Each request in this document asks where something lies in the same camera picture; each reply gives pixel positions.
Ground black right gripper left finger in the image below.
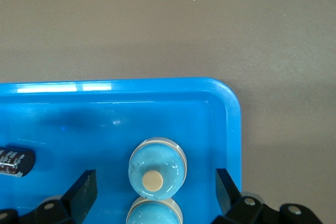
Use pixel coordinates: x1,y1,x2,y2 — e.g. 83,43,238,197
0,169,99,224

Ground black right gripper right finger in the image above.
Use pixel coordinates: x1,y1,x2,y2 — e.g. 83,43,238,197
215,168,321,224

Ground small black connector module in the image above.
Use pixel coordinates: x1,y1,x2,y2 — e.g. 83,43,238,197
0,144,36,178

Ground light blue call bell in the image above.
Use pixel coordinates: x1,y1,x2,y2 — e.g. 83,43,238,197
125,197,184,224
128,136,188,200

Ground blue plastic tray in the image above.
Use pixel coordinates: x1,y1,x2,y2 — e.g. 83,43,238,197
0,77,242,224

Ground brown table cover sheet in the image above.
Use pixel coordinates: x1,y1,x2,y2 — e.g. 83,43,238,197
0,0,336,224

